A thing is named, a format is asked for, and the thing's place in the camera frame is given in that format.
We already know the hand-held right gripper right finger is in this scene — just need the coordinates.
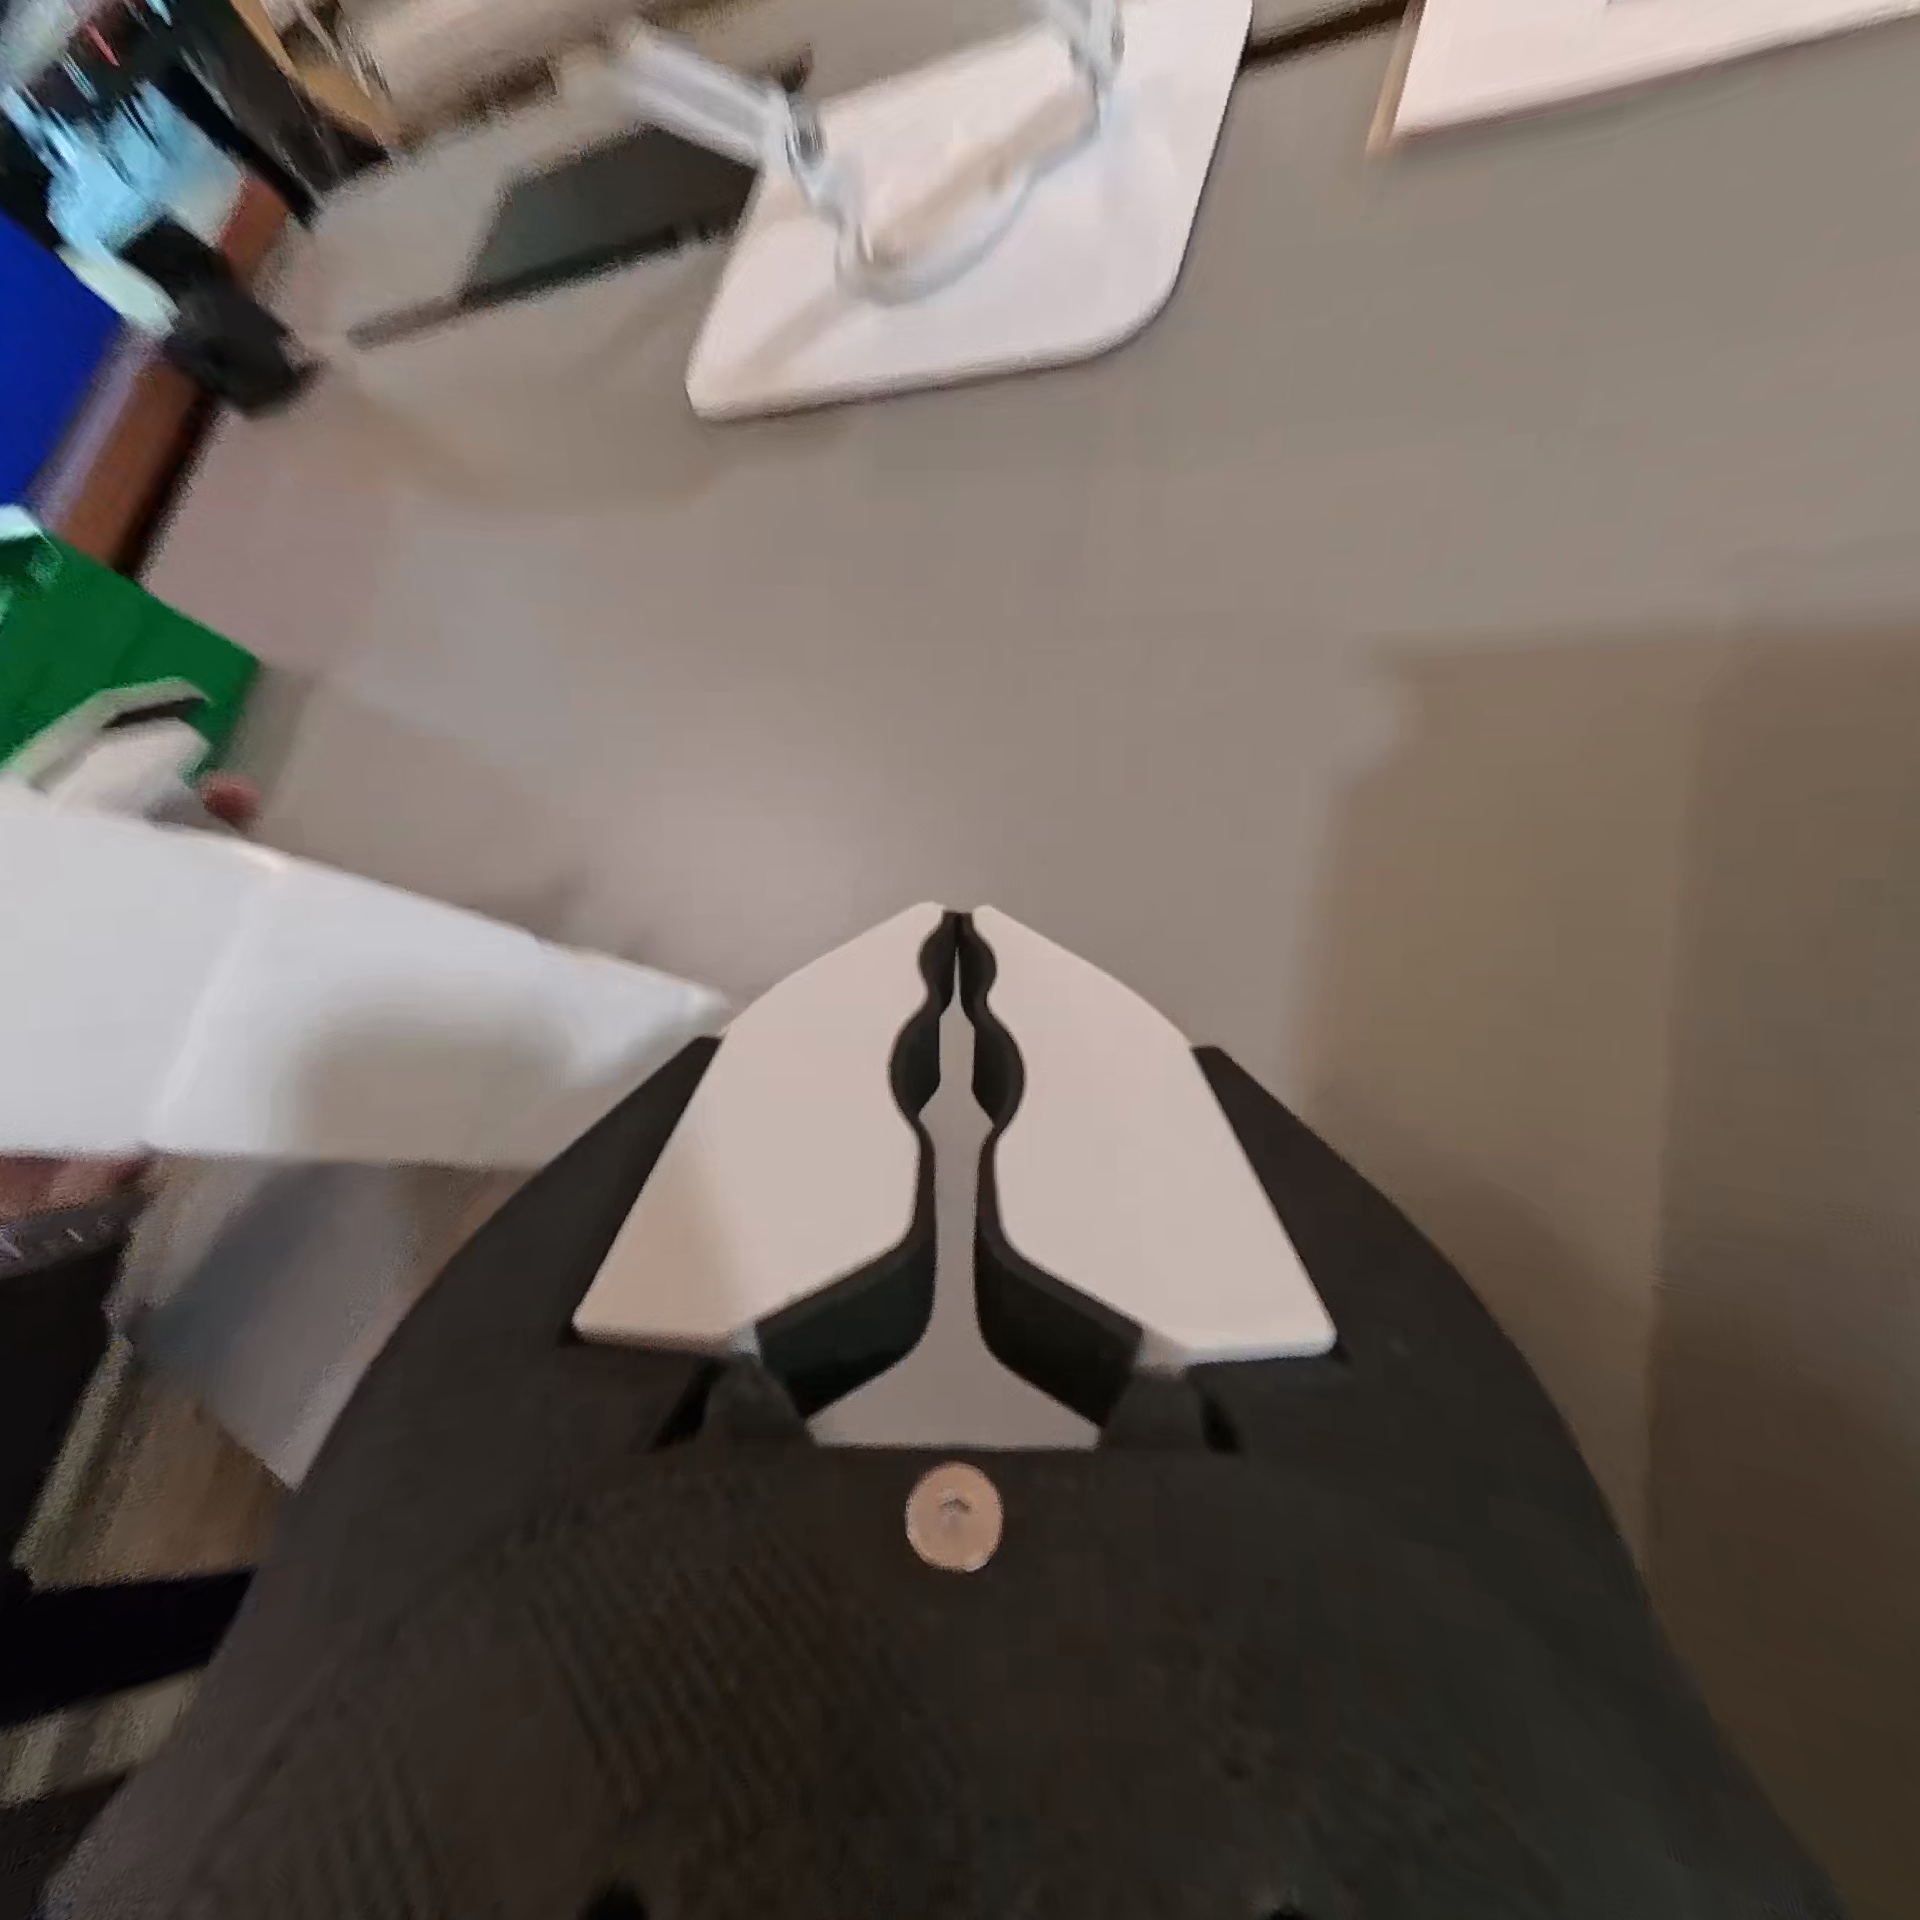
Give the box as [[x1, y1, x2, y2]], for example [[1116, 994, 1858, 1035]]
[[956, 900, 1341, 1450]]

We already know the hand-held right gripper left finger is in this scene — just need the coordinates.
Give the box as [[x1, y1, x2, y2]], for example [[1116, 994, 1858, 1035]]
[[570, 900, 963, 1424]]

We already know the green plastic bin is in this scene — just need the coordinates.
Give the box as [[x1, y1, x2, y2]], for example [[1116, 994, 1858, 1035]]
[[0, 510, 261, 782]]

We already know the blue panel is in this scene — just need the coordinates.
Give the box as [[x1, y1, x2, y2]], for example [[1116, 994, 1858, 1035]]
[[0, 210, 127, 512]]

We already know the dark laptop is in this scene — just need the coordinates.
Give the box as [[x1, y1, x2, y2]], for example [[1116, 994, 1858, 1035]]
[[276, 121, 760, 371]]

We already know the white rounded stand base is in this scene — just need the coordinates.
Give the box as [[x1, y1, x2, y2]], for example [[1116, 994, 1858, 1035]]
[[615, 0, 1255, 422]]

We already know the white paper sheet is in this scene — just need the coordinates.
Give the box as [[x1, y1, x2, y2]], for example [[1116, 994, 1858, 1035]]
[[1369, 0, 1920, 156]]

